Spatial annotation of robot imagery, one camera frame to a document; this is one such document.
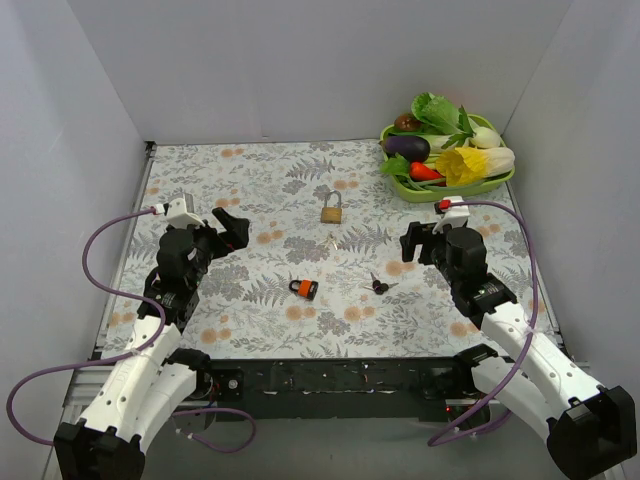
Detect black headed keys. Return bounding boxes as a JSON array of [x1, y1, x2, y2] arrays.
[[364, 272, 397, 295]]

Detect orange black padlock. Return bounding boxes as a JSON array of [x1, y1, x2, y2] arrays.
[[288, 279, 319, 301]]

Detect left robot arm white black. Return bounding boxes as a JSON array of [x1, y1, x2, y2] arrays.
[[54, 200, 250, 479]]

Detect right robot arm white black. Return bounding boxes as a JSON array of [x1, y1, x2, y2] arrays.
[[400, 222, 638, 479]]

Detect green plastic tray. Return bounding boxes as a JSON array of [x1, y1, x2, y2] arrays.
[[379, 113, 516, 204]]

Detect red toy pepper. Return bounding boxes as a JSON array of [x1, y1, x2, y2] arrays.
[[409, 162, 444, 183]]

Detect yellow toy cabbage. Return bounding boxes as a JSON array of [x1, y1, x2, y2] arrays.
[[435, 147, 515, 187]]

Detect purple toy eggplant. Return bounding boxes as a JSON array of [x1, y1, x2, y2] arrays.
[[381, 136, 431, 162]]

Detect brass padlock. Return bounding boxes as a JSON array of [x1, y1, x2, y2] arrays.
[[320, 190, 342, 224]]

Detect floral patterned mat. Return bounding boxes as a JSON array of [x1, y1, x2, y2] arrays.
[[143, 140, 486, 359]]

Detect brown toy mushroom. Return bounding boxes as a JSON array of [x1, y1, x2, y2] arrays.
[[394, 113, 423, 132]]

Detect white toy radish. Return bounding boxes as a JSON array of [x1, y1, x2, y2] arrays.
[[470, 126, 502, 149]]

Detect green toy lettuce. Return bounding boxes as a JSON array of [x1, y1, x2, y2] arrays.
[[410, 92, 474, 137]]

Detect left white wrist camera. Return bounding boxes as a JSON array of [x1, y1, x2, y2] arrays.
[[165, 193, 205, 229]]

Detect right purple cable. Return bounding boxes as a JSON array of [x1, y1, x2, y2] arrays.
[[426, 200, 541, 448]]

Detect purple cable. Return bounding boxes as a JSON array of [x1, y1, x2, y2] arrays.
[[5, 208, 257, 454], [426, 200, 541, 448]]

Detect silver keys on ring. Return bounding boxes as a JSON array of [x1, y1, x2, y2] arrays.
[[320, 233, 338, 251]]

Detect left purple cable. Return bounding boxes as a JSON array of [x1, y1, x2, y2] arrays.
[[5, 208, 257, 454]]

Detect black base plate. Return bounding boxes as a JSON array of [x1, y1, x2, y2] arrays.
[[204, 357, 477, 421]]

